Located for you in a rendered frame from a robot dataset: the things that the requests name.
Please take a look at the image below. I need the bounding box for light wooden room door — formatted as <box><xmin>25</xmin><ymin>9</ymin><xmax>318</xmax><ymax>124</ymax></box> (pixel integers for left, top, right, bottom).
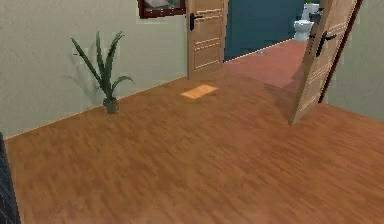
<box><xmin>185</xmin><ymin>0</ymin><xmax>230</xmax><ymax>81</ymax></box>
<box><xmin>288</xmin><ymin>0</ymin><xmax>364</xmax><ymax>127</ymax></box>

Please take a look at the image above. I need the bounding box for dark blue furniture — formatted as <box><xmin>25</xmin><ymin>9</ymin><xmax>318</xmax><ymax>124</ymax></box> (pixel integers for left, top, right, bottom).
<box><xmin>0</xmin><ymin>131</ymin><xmax>22</xmax><ymax>224</ymax></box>

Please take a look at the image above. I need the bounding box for green house plant in pot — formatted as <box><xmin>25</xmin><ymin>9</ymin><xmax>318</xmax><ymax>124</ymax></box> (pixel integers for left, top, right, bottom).
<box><xmin>70</xmin><ymin>30</ymin><xmax>135</xmax><ymax>116</ymax></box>

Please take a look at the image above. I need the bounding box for dark red framed picture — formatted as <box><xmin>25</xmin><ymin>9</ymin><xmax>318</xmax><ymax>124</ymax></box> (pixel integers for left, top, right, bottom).
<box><xmin>137</xmin><ymin>0</ymin><xmax>187</xmax><ymax>20</ymax></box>

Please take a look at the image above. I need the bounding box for white toilet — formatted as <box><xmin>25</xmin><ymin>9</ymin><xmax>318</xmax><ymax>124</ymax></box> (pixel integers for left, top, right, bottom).
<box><xmin>293</xmin><ymin>2</ymin><xmax>321</xmax><ymax>43</ymax></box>

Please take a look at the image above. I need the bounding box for black door handle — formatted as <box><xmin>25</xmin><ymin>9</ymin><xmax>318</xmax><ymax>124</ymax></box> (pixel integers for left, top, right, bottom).
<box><xmin>315</xmin><ymin>31</ymin><xmax>338</xmax><ymax>58</ymax></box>
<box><xmin>189</xmin><ymin>12</ymin><xmax>204</xmax><ymax>32</ymax></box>

